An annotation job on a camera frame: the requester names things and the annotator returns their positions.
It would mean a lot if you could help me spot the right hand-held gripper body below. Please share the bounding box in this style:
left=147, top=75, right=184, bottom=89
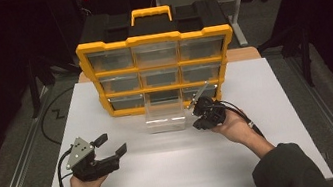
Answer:
left=182, top=79, right=229, bottom=133

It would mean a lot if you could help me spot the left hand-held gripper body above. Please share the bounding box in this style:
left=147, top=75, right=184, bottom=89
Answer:
left=61, top=131, right=123, bottom=186

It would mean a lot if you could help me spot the clear plastic drawer bin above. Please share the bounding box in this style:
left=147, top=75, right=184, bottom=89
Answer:
left=140, top=87, right=188, bottom=136

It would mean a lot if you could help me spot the yellow black drawer organizer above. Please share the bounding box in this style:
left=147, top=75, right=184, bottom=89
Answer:
left=70, top=0, right=244, bottom=125

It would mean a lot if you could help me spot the person's right hand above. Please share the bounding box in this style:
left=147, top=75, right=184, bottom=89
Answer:
left=209, top=107, right=257, bottom=150

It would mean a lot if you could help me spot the white board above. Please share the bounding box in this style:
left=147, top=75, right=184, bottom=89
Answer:
left=25, top=45, right=333, bottom=187

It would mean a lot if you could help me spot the black metal stand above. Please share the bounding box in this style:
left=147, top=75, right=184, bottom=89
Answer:
left=22, top=50, right=89, bottom=119
left=253, top=16, right=319, bottom=95

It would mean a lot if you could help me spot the grid of clear drawers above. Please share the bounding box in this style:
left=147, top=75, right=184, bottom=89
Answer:
left=85, top=32, right=234, bottom=117

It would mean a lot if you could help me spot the left hand-held gripper cable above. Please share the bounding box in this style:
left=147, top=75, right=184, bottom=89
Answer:
left=54, top=148, right=81, bottom=187

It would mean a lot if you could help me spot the hand-held gripper cable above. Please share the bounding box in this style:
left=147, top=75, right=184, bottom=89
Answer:
left=219, top=93, right=265, bottom=144
left=54, top=148, right=81, bottom=187

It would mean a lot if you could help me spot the right hand-held gripper cable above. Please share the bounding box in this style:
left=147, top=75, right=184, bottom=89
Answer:
left=219, top=93, right=265, bottom=144

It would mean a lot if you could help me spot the black floor cable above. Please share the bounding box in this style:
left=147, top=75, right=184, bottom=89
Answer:
left=35, top=86, right=83, bottom=148

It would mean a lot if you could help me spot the white desk frame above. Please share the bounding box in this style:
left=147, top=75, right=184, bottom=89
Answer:
left=155, top=0, right=256, bottom=59

